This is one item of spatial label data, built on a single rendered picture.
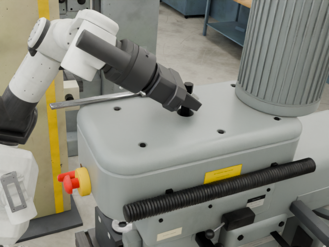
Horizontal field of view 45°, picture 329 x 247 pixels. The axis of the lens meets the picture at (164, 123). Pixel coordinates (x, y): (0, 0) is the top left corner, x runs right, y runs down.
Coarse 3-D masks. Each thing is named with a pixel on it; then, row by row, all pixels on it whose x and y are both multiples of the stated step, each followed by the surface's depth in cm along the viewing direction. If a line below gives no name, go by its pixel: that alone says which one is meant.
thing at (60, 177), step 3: (72, 171) 94; (60, 174) 93; (63, 174) 93; (66, 174) 93; (69, 174) 93; (72, 174) 93; (57, 177) 93; (60, 177) 92; (63, 177) 92; (72, 177) 93; (60, 180) 92
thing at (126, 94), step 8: (96, 96) 88; (104, 96) 88; (112, 96) 88; (120, 96) 89; (128, 96) 89; (136, 96) 90; (144, 96) 90; (56, 104) 83; (64, 104) 83; (72, 104) 84; (80, 104) 85
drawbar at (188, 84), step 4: (184, 84) 82; (188, 84) 82; (192, 84) 82; (188, 88) 82; (192, 88) 83; (188, 92) 82; (184, 108) 84; (188, 108) 85; (180, 112) 86; (184, 112) 85; (188, 112) 85; (184, 116) 85; (188, 116) 86
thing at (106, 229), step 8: (96, 208) 171; (96, 216) 172; (104, 216) 167; (96, 224) 175; (104, 224) 164; (112, 224) 162; (120, 224) 164; (128, 224) 162; (96, 232) 177; (104, 232) 166; (112, 232) 160; (120, 232) 159; (104, 240) 169; (112, 240) 159; (120, 240) 157
